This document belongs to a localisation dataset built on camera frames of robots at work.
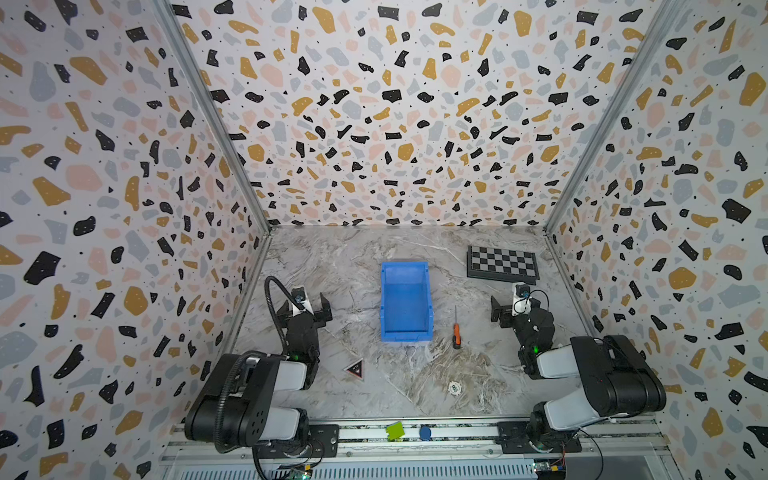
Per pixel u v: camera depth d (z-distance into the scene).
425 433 0.75
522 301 0.78
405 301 1.01
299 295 0.74
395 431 0.75
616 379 0.46
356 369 0.85
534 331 0.70
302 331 0.67
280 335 0.64
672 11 0.71
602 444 0.75
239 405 0.43
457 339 0.90
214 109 0.86
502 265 1.07
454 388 0.83
